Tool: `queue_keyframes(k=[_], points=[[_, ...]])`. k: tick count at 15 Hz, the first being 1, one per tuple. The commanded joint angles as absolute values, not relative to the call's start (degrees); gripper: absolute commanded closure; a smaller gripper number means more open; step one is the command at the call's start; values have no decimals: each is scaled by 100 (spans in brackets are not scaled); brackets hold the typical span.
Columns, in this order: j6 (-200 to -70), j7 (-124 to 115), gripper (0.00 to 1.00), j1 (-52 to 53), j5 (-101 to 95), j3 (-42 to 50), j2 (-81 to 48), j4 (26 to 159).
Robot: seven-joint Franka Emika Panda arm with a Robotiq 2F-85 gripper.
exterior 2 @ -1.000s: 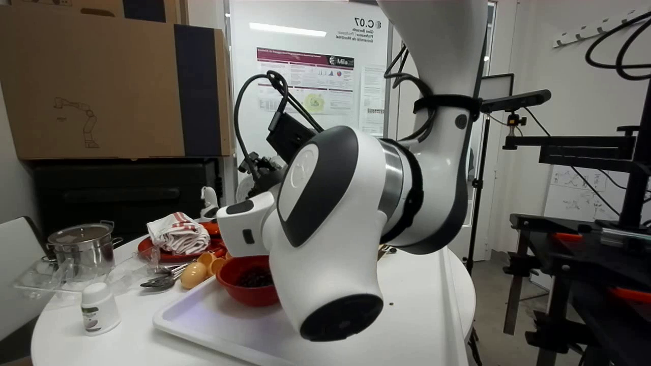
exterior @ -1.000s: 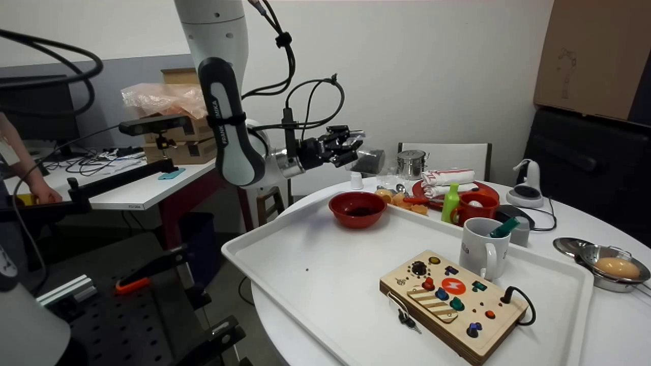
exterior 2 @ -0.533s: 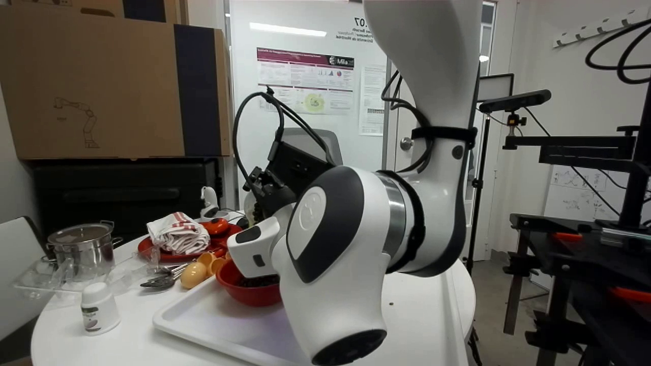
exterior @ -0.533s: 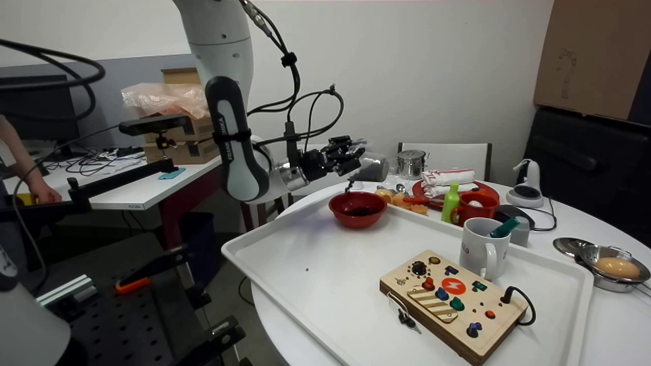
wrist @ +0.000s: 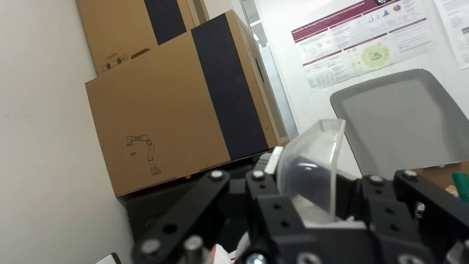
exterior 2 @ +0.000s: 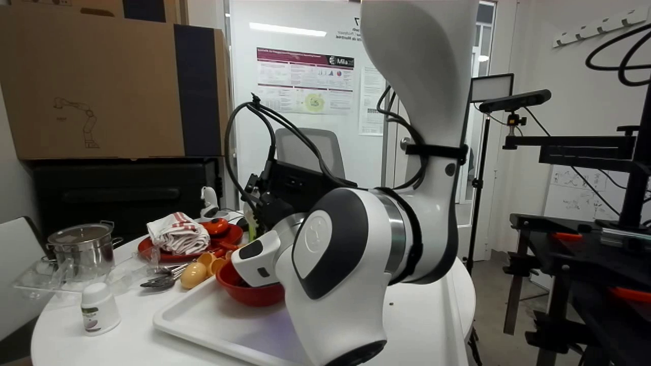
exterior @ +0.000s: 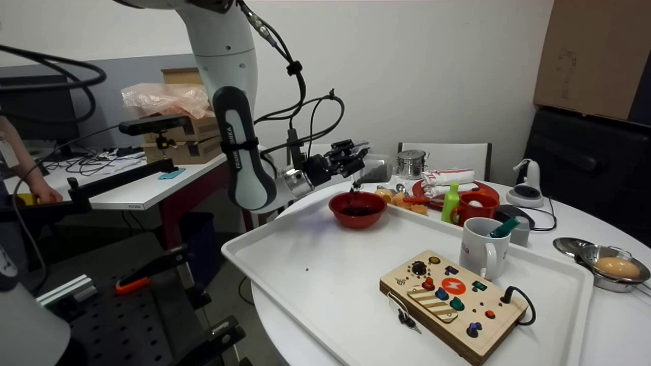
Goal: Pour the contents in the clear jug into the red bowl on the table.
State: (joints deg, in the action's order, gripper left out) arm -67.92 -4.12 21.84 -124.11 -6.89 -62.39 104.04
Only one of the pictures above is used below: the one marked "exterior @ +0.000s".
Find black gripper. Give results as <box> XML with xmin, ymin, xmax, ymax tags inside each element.
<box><xmin>301</xmin><ymin>139</ymin><xmax>375</xmax><ymax>187</ymax></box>

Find person's forearm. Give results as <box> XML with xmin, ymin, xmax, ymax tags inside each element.
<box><xmin>0</xmin><ymin>114</ymin><xmax>45</xmax><ymax>196</ymax></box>

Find red bowl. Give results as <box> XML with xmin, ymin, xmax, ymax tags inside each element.
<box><xmin>327</xmin><ymin>188</ymin><xmax>390</xmax><ymax>231</ymax></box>

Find person's hand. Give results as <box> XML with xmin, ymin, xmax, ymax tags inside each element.
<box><xmin>27</xmin><ymin>177</ymin><xmax>66</xmax><ymax>208</ymax></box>

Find clear glass jar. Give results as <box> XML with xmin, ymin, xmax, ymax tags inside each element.
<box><xmin>395</xmin><ymin>148</ymin><xmax>430</xmax><ymax>180</ymax></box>

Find orange toy food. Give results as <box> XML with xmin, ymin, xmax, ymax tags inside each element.
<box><xmin>395</xmin><ymin>193</ymin><xmax>431</xmax><ymax>217</ymax></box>

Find green squeeze bottle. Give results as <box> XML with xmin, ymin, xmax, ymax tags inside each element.
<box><xmin>440</xmin><ymin>180</ymin><xmax>462</xmax><ymax>225</ymax></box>

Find red cup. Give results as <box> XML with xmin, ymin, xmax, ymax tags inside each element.
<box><xmin>458</xmin><ymin>192</ymin><xmax>503</xmax><ymax>228</ymax></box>

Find white plastic tray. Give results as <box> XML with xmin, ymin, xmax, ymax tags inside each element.
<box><xmin>220</xmin><ymin>192</ymin><xmax>597</xmax><ymax>366</ymax></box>

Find small cardboard box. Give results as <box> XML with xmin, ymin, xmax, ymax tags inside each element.
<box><xmin>141</xmin><ymin>66</ymin><xmax>230</xmax><ymax>167</ymax></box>

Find white Mila mug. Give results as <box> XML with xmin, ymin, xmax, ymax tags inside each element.
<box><xmin>458</xmin><ymin>215</ymin><xmax>513</xmax><ymax>280</ymax></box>

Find green marker pen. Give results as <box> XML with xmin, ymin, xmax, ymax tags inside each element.
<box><xmin>490</xmin><ymin>215</ymin><xmax>520</xmax><ymax>240</ymax></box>

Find wooden busy board toy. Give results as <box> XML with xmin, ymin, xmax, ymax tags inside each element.
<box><xmin>376</xmin><ymin>248</ymin><xmax>528</xmax><ymax>366</ymax></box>

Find white round desk device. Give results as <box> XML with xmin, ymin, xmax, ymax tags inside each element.
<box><xmin>505</xmin><ymin>156</ymin><xmax>546</xmax><ymax>210</ymax></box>

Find small grey cup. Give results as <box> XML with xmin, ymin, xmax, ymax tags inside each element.
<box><xmin>492</xmin><ymin>203</ymin><xmax>533</xmax><ymax>248</ymax></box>

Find pink plastic bag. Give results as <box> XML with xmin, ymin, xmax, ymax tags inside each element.
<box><xmin>120</xmin><ymin>82</ymin><xmax>212</xmax><ymax>121</ymax></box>

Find white desk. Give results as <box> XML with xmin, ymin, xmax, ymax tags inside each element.
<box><xmin>0</xmin><ymin>144</ymin><xmax>231</xmax><ymax>214</ymax></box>

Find black and orange clamp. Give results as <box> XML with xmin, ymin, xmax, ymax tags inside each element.
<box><xmin>111</xmin><ymin>242</ymin><xmax>196</xmax><ymax>297</ymax></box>

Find black cabinet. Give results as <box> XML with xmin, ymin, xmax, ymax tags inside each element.
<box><xmin>523</xmin><ymin>104</ymin><xmax>651</xmax><ymax>249</ymax></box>

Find metal strainer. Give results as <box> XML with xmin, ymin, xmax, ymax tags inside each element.
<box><xmin>552</xmin><ymin>234</ymin><xmax>651</xmax><ymax>295</ymax></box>

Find large cardboard box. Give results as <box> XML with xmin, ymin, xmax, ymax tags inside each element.
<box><xmin>533</xmin><ymin>0</ymin><xmax>651</xmax><ymax>124</ymax></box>

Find black perforated workbench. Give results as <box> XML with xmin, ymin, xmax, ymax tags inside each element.
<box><xmin>36</xmin><ymin>230</ymin><xmax>252</xmax><ymax>366</ymax></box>

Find beige egg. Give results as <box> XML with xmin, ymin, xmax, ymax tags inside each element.
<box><xmin>591</xmin><ymin>255</ymin><xmax>642</xmax><ymax>280</ymax></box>

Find black monitor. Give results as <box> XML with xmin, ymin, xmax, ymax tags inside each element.
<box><xmin>0</xmin><ymin>73</ymin><xmax>82</xmax><ymax>148</ymax></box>

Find white rounded cover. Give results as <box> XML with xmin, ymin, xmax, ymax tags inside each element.
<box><xmin>0</xmin><ymin>245</ymin><xmax>73</xmax><ymax>366</ymax></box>

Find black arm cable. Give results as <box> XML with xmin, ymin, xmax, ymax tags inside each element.
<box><xmin>235</xmin><ymin>0</ymin><xmax>348</xmax><ymax>171</ymax></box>

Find black stereo camera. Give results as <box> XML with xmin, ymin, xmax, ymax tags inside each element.
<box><xmin>118</xmin><ymin>114</ymin><xmax>194</xmax><ymax>139</ymax></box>

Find black device cable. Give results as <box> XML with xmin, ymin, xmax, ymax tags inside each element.
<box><xmin>520</xmin><ymin>196</ymin><xmax>559</xmax><ymax>231</ymax></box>

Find black board cable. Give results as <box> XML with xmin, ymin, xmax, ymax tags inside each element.
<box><xmin>498</xmin><ymin>282</ymin><xmax>538</xmax><ymax>327</ymax></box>

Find black camera mount beam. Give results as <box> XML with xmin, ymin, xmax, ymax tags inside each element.
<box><xmin>68</xmin><ymin>156</ymin><xmax>179</xmax><ymax>214</ymax></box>

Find thick black overhead cables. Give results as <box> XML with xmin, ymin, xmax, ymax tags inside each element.
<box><xmin>0</xmin><ymin>42</ymin><xmax>107</xmax><ymax>126</ymax></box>

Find aluminium rail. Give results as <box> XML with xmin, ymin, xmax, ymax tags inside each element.
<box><xmin>36</xmin><ymin>273</ymin><xmax>97</xmax><ymax>306</ymax></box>

